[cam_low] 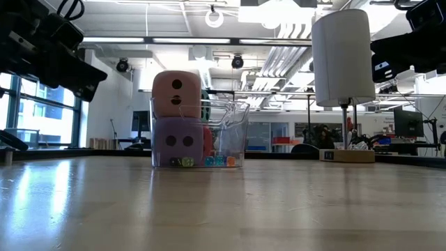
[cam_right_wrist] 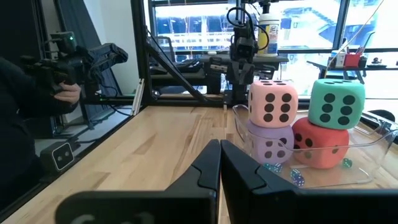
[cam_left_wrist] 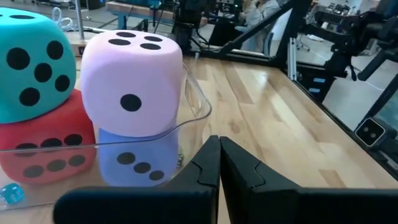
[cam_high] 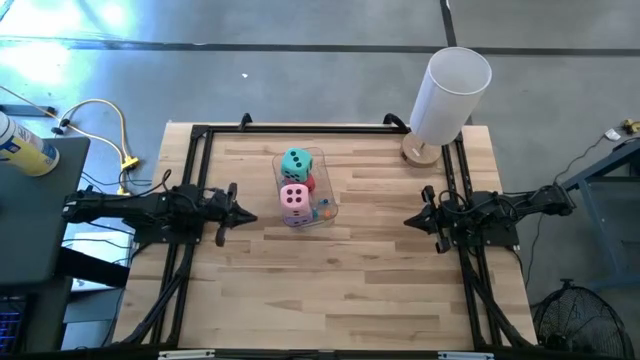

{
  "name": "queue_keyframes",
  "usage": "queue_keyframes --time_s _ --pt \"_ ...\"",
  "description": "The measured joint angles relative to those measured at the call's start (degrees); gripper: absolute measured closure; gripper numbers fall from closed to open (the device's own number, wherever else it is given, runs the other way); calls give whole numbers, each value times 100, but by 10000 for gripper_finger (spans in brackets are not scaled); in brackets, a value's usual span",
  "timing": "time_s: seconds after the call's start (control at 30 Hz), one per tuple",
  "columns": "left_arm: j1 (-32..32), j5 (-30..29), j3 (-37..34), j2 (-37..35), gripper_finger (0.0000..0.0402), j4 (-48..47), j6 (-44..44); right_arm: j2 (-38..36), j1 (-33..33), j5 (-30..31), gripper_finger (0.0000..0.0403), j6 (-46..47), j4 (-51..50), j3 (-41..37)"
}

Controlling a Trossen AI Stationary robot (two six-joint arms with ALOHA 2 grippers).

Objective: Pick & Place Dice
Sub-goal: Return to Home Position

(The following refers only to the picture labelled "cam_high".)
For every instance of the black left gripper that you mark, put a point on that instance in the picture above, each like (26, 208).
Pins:
(220, 215)

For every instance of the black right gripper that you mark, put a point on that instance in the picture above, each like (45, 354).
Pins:
(437, 220)

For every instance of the large pink foam die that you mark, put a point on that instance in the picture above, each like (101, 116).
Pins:
(295, 200)

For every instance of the large green foam die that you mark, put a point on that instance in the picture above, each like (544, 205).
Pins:
(297, 165)

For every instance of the large red foam die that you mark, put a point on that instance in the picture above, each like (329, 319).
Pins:
(311, 183)

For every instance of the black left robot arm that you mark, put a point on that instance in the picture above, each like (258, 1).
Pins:
(140, 210)

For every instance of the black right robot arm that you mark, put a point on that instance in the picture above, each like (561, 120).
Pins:
(505, 210)

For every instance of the clear plastic bin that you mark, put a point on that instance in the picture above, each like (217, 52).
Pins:
(327, 170)

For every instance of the white shade wooden base lamp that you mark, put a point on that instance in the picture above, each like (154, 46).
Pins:
(450, 95)

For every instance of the white floor box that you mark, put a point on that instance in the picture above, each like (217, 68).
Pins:
(100, 245)

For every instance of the blue-grey metal table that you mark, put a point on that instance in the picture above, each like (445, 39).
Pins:
(595, 172)

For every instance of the black floor fan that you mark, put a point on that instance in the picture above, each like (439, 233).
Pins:
(575, 320)

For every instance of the grey desk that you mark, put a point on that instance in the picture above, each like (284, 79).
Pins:
(30, 225)

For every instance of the white power adapter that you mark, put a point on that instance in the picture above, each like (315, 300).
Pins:
(612, 134)

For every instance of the dark desk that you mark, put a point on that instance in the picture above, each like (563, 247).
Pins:
(45, 315)

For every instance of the yellow connector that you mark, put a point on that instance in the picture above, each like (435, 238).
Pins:
(631, 126)

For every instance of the black keyboard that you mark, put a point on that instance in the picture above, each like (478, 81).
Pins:
(10, 332)

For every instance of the black aluminium table frame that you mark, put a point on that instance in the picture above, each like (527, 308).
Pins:
(200, 150)

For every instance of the silver frame bracket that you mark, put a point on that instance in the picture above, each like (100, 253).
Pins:
(465, 355)
(185, 354)

